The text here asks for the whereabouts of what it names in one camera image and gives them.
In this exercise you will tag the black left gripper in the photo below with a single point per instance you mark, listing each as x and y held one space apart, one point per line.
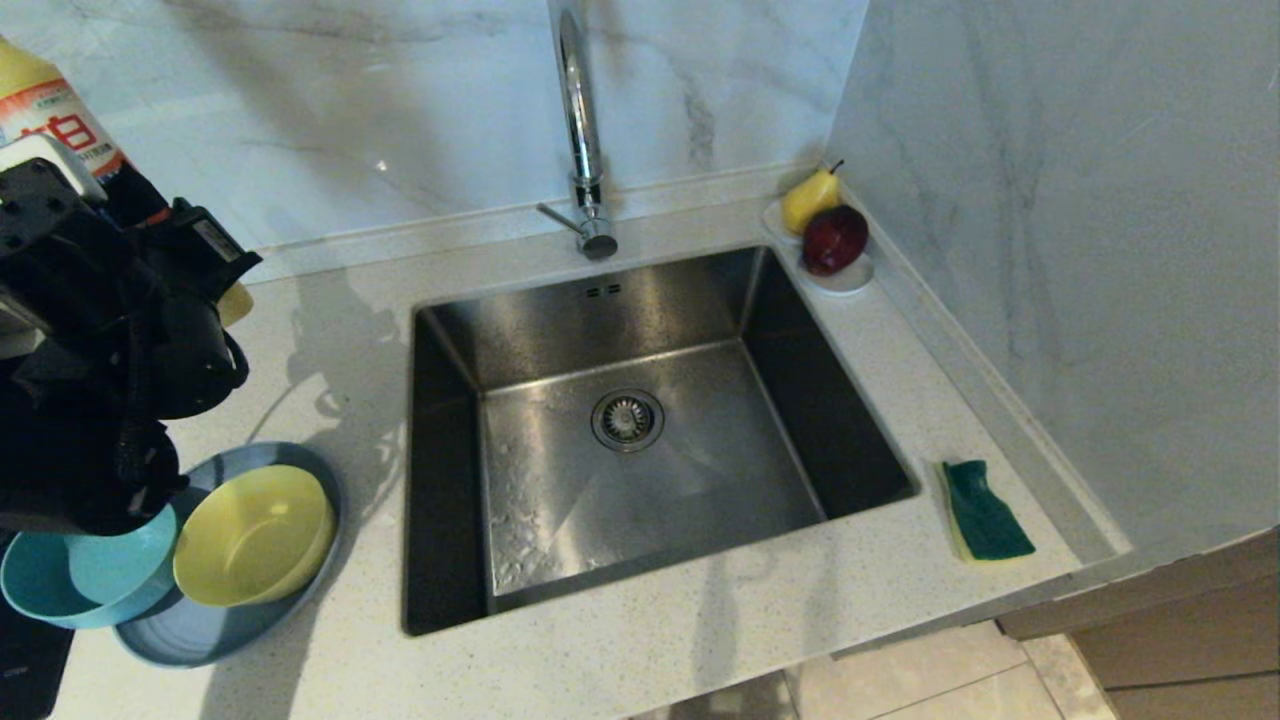
110 285

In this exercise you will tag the yellow dish soap bottle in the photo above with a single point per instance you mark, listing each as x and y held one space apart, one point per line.
55 115

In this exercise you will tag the grey-blue plate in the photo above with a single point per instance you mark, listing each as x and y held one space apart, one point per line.
200 640

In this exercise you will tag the stainless steel sink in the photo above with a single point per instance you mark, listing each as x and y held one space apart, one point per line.
650 470

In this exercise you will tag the dark red apple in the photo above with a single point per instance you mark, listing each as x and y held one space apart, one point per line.
833 240

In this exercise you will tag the teal bowl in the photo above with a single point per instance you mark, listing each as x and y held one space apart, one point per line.
90 585

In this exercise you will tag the chrome kitchen faucet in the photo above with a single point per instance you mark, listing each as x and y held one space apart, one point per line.
583 120

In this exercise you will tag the green and yellow sponge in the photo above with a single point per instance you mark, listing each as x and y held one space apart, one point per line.
985 515

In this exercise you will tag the black induction cooktop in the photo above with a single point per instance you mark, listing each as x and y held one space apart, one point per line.
25 670

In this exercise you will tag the yellow bowl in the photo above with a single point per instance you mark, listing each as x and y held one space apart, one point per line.
250 540

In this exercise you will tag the yellow pear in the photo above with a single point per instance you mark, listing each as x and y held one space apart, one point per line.
805 205

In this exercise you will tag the metal sink drain strainer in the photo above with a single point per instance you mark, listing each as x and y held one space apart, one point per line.
628 420

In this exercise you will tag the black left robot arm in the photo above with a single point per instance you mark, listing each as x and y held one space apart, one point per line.
70 460

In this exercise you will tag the light wood cabinet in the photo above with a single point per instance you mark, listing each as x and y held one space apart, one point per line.
1180 630

